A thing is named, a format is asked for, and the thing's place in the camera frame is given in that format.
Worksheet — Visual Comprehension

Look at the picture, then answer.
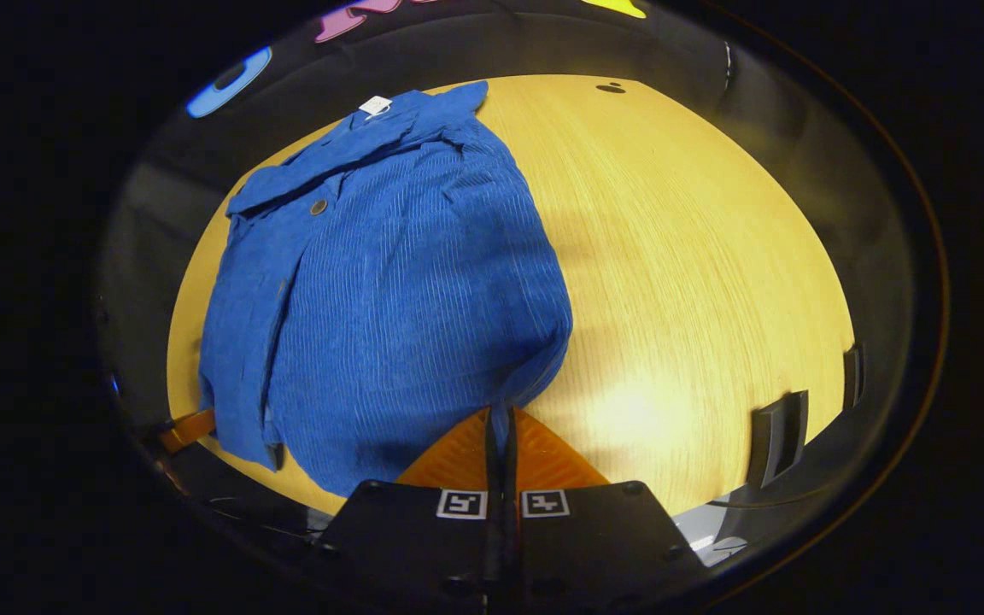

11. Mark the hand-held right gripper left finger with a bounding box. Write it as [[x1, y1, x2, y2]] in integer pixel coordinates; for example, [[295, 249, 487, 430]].
[[315, 407, 503, 615]]

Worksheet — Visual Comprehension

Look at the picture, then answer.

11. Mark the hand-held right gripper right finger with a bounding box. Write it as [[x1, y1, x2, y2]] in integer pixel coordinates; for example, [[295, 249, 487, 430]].
[[505, 406, 711, 615]]

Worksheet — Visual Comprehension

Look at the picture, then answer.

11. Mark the blue corduroy shirt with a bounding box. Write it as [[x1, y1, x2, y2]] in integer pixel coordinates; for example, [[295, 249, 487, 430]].
[[197, 81, 574, 498]]

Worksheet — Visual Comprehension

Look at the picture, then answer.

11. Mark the black bracket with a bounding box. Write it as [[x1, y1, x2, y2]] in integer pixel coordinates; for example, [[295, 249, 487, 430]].
[[751, 390, 810, 490]]

